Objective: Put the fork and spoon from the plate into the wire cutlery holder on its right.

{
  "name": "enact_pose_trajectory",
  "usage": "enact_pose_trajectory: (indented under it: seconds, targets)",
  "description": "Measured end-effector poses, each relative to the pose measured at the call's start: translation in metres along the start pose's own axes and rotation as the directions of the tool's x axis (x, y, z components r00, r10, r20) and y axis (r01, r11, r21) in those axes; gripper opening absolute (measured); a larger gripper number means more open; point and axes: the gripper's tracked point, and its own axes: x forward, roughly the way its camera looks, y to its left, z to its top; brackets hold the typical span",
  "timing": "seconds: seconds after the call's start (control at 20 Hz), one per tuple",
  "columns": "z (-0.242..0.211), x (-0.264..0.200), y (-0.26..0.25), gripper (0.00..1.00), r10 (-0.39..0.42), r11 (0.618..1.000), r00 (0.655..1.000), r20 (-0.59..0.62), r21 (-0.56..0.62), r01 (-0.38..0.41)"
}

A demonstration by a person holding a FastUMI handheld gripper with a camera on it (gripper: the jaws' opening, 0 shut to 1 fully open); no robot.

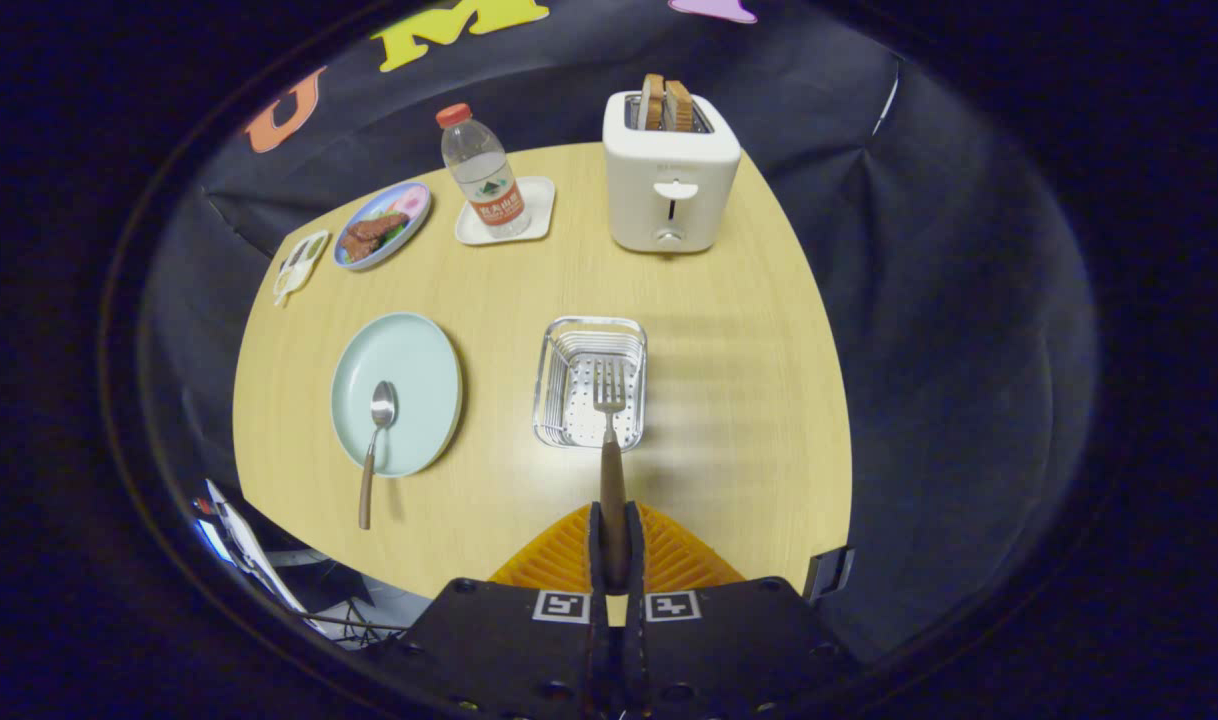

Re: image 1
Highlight thin black cable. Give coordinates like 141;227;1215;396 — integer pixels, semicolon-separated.
299;610;410;636

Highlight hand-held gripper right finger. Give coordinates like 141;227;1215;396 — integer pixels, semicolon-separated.
624;502;860;720

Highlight pale green plate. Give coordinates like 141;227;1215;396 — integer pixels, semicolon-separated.
330;312;464;479

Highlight black table clamp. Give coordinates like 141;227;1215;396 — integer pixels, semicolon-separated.
803;545;856;603

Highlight wooden handled metal fork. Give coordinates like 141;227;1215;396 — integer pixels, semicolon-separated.
593;358;630;593

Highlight metal wire drain basket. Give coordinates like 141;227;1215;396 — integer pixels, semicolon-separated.
532;316;649;451

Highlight white divided condiment dish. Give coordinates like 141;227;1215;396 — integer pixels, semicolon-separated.
273;229;331;308

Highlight white toaster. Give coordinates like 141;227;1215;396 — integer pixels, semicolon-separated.
602;90;743;255

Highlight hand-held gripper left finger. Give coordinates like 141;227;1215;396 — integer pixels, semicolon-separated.
364;502;615;720

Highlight brown meat pieces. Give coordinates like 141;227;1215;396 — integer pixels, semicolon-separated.
339;211;411;263

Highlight clear plastic water bottle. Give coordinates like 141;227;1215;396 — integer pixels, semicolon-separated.
435;102;533;239

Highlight blue patterned plate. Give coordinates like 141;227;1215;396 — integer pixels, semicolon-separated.
333;181;433;272

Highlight white paper sheets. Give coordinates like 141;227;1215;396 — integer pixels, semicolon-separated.
201;478;315;631

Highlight wooden handled metal spoon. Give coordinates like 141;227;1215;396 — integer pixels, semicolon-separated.
357;380;400;531

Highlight white square coaster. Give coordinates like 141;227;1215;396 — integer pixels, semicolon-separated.
455;176;557;247

